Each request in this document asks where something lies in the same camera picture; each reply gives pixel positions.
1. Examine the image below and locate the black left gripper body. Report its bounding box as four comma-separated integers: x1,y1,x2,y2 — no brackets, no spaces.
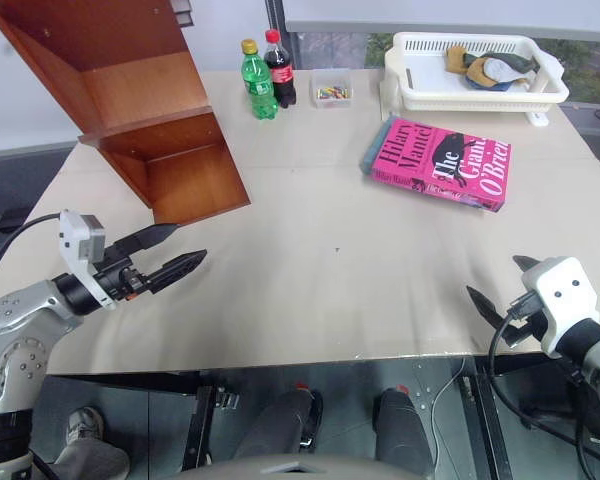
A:
92,242,154,303

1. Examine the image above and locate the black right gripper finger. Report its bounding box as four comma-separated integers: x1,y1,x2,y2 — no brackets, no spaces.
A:
512,254,544,275
465,284,507,332

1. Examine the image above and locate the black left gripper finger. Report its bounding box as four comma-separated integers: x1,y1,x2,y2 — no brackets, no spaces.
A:
110,222,182,257
146,248,209,295

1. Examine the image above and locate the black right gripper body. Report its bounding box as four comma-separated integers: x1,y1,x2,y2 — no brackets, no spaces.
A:
502,290,549,349

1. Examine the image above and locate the wooden shelf unit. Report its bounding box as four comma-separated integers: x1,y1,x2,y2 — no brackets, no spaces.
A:
0,0,253,227

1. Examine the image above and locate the pink paperback book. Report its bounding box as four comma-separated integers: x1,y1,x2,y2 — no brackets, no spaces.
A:
370,116,513,214

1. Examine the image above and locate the dark grey rounded leg shape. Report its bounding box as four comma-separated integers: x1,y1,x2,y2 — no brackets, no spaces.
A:
231,385,325,462
374,386,435,470

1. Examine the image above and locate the grey sneaker of bystander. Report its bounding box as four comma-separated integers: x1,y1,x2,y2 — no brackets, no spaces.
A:
63,405,106,447

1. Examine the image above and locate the grey trouser leg of bystander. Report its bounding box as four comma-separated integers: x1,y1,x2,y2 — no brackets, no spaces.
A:
53,439,132,480

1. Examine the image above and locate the green soda bottle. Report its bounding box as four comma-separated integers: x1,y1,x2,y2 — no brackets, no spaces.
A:
239,38,281,122

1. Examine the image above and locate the blue cloth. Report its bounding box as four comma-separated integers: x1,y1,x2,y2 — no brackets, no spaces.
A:
463,73,512,93

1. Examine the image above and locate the white grey cloth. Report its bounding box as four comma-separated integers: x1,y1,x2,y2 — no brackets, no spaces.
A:
481,57,539,89

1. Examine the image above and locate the white plastic basket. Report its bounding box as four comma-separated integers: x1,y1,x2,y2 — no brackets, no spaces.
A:
383,31,572,128

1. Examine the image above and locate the dark green cloth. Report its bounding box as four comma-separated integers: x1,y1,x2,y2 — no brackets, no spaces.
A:
471,50,542,77

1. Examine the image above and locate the cola bottle with red cap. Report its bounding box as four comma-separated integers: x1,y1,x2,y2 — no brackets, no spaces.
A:
263,29,298,110

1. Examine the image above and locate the mustard yellow cloth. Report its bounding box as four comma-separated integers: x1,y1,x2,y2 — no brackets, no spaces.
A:
445,45,483,87

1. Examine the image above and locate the dark grey slatted object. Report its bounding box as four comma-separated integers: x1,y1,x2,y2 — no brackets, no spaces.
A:
171,0,196,27

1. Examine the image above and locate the clear plastic box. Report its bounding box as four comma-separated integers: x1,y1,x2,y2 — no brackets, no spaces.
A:
308,67,354,110

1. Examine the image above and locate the grey rounded robot body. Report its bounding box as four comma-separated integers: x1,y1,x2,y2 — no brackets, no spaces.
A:
177,451,434,480

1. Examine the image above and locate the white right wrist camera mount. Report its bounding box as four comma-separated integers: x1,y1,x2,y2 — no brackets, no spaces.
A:
521,256,600,359

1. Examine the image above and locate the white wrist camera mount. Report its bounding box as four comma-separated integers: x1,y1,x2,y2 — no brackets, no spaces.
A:
521,256,600,359
58,209,119,312

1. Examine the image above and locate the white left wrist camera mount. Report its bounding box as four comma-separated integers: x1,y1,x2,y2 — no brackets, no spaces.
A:
58,209,119,312

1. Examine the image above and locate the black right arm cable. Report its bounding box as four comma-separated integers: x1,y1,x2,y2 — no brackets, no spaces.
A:
488,298,600,480

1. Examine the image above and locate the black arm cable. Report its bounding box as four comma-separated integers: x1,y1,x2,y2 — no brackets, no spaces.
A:
488,298,600,480
0,212,64,292

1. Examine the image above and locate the thin white cable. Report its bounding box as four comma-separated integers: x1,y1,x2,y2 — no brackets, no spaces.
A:
428,356,469,452

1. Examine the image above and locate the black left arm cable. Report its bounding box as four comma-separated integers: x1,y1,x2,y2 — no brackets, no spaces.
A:
0,212,64,292

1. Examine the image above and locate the black metal table frame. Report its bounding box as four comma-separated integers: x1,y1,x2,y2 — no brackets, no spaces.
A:
46,351,546,480

